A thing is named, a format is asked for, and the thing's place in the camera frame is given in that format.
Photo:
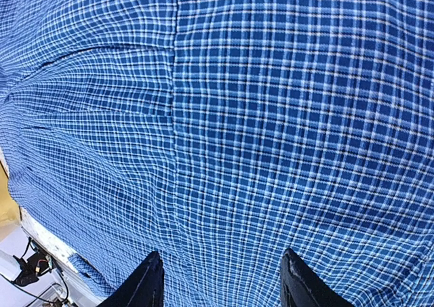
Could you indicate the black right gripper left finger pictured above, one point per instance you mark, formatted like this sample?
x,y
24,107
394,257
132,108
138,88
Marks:
x,y
143,288

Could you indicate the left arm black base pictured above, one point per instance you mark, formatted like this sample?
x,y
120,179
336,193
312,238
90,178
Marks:
x,y
32,269

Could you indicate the blue checkered shirt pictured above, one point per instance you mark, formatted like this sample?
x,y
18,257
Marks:
x,y
221,133

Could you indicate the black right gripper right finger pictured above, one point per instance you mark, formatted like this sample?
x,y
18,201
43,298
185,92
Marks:
x,y
301,286

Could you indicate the yellow laundry basket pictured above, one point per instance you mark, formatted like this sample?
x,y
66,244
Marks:
x,y
10,211

